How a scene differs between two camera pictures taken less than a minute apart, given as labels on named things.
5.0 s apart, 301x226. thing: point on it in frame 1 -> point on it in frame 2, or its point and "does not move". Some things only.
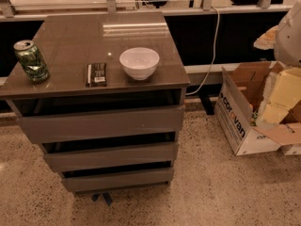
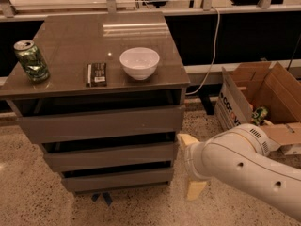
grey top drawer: [55, 119] does not move
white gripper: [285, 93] -> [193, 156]
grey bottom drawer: [150, 174] does not move
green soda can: [31, 61] does not move
